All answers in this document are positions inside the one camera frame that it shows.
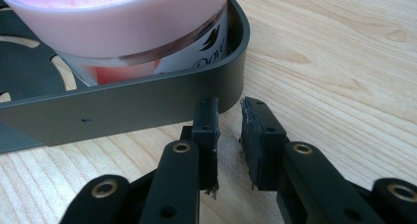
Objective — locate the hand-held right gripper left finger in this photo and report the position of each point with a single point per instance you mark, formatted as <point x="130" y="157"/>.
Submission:
<point x="205" y="142"/>

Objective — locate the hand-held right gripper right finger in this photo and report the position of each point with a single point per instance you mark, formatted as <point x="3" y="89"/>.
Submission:
<point x="259" y="152"/>

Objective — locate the dark grey corner shelf tray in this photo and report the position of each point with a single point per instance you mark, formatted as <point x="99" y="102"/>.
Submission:
<point x="131" y="112"/>

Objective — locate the pink jar with white lid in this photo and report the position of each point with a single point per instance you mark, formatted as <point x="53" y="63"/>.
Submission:
<point x="124" y="30"/>

